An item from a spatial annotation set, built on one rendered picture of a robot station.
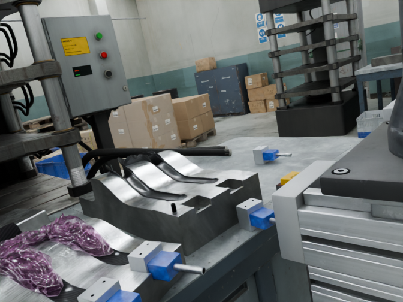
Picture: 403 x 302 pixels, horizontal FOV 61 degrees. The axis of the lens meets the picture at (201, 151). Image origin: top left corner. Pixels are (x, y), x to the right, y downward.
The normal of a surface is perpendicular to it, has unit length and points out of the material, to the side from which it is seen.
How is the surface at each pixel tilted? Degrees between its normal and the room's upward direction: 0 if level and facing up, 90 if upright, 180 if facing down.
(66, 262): 29
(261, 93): 88
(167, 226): 90
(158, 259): 0
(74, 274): 24
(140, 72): 90
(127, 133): 94
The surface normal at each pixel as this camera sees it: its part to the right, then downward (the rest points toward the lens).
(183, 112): -0.48, 0.29
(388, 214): -0.65, 0.30
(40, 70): 0.11, 0.21
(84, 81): 0.67, 0.04
